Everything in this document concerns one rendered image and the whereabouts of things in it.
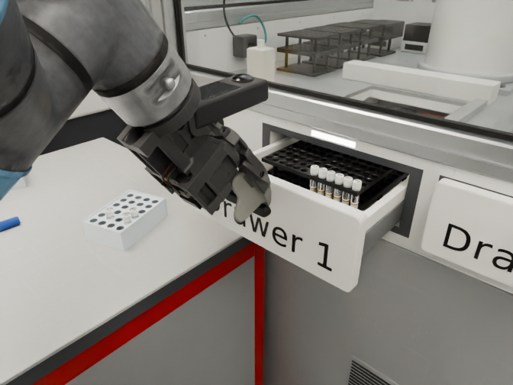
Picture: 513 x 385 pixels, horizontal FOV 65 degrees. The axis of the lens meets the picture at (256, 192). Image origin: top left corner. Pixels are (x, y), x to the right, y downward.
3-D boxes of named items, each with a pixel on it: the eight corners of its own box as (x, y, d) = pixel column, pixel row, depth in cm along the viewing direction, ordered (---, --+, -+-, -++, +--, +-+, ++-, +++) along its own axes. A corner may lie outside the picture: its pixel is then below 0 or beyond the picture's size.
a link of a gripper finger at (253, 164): (244, 188, 50) (204, 143, 44) (252, 176, 50) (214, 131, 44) (272, 198, 47) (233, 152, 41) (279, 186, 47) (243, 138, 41)
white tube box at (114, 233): (124, 251, 67) (120, 232, 65) (85, 239, 70) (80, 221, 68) (167, 215, 77) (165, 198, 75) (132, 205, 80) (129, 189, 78)
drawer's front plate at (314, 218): (350, 294, 50) (361, 219, 45) (195, 211, 67) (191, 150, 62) (357, 287, 51) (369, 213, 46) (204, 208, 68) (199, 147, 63)
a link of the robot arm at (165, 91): (133, 28, 37) (190, 37, 32) (161, 66, 41) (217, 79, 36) (79, 88, 35) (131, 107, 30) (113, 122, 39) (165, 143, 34)
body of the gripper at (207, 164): (172, 195, 47) (102, 131, 38) (214, 140, 50) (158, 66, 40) (217, 219, 43) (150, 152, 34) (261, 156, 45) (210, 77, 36)
